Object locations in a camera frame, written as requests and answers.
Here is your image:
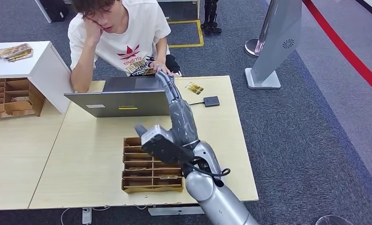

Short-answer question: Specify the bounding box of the yellow floor tape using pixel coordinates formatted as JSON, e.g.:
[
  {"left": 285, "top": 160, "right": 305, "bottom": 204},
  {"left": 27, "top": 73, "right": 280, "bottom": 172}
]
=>
[{"left": 168, "top": 20, "right": 204, "bottom": 49}]

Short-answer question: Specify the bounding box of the small black USB box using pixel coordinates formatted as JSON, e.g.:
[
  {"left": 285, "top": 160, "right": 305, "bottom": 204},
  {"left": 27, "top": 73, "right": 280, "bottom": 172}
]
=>
[{"left": 203, "top": 96, "right": 220, "bottom": 108}]

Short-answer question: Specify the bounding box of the white slanted furniture leg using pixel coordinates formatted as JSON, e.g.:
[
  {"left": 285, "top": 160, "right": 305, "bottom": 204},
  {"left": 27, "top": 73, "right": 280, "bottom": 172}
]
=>
[{"left": 34, "top": 0, "right": 52, "bottom": 24}]

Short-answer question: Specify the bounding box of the white power strip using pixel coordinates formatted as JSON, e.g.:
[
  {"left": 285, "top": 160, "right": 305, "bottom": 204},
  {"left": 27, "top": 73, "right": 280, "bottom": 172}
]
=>
[{"left": 82, "top": 207, "right": 93, "bottom": 225}]

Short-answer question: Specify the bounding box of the black legged stand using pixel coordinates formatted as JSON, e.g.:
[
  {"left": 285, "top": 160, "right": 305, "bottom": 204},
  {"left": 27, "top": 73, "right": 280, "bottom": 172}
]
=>
[{"left": 200, "top": 0, "right": 222, "bottom": 35}]

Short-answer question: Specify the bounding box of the white power cable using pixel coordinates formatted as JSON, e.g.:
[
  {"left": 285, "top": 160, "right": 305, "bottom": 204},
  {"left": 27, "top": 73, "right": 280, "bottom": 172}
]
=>
[{"left": 60, "top": 207, "right": 72, "bottom": 225}]

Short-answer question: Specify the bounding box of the person's right hand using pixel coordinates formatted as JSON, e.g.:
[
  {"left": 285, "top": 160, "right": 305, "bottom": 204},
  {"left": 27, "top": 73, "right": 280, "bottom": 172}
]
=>
[{"left": 84, "top": 18, "right": 104, "bottom": 46}]

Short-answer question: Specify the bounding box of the chrome stanchion base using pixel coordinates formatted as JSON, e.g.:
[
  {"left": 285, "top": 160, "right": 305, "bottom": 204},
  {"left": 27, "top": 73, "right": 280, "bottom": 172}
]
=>
[{"left": 244, "top": 38, "right": 265, "bottom": 59}]

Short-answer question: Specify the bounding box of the person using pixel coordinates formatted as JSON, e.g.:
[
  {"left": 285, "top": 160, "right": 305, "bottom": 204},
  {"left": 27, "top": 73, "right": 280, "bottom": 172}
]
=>
[{"left": 67, "top": 0, "right": 182, "bottom": 93}]

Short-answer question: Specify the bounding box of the wooden slotted card organizer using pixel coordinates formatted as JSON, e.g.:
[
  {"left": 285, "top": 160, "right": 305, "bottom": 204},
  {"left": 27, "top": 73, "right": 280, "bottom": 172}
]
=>
[{"left": 121, "top": 136, "right": 184, "bottom": 194}]

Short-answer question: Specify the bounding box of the grey under-desk bar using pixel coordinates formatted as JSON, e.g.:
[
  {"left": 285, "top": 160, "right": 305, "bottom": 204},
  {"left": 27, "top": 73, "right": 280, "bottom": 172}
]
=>
[{"left": 148, "top": 206, "right": 205, "bottom": 217}]

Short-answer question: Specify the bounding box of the white table frame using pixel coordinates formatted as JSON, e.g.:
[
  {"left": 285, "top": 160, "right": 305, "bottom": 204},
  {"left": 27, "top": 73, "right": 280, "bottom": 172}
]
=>
[{"left": 157, "top": 0, "right": 201, "bottom": 21}]

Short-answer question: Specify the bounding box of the person's left hand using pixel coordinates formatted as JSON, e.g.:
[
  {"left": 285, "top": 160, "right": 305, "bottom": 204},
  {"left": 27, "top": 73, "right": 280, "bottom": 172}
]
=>
[{"left": 149, "top": 60, "right": 172, "bottom": 75}]

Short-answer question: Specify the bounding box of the wooden compartment shelf insert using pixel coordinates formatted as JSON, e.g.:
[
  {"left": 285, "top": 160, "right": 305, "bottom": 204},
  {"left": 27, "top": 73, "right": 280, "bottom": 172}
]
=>
[{"left": 0, "top": 77, "right": 47, "bottom": 120}]

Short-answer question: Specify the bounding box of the clear glass dome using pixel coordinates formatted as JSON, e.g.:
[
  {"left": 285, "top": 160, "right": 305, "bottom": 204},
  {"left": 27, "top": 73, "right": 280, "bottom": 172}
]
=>
[{"left": 315, "top": 215, "right": 354, "bottom": 225}]

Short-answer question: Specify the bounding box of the grey laptop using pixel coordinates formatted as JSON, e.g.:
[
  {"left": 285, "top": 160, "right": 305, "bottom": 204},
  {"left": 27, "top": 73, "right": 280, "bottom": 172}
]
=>
[{"left": 64, "top": 76, "right": 174, "bottom": 118}]

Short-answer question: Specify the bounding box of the white cabinet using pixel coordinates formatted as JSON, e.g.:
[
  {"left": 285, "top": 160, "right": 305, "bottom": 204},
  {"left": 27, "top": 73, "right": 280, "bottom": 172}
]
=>
[{"left": 0, "top": 41, "right": 75, "bottom": 114}]

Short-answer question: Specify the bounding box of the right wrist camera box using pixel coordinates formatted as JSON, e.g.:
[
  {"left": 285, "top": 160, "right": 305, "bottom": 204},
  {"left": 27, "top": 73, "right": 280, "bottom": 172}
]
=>
[{"left": 141, "top": 125, "right": 194, "bottom": 165}]

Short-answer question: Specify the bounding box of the silver kiosk stand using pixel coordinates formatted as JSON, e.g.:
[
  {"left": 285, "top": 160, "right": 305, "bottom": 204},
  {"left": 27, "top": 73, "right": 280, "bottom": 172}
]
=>
[{"left": 244, "top": 0, "right": 302, "bottom": 90}]

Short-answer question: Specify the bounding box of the gold patterned card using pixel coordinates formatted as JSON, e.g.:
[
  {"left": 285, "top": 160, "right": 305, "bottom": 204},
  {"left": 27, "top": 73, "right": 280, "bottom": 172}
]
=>
[{"left": 185, "top": 82, "right": 205, "bottom": 96}]

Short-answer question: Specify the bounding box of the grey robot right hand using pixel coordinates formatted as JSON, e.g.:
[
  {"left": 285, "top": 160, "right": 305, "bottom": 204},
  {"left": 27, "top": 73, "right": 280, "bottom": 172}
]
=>
[{"left": 134, "top": 71, "right": 200, "bottom": 147}]

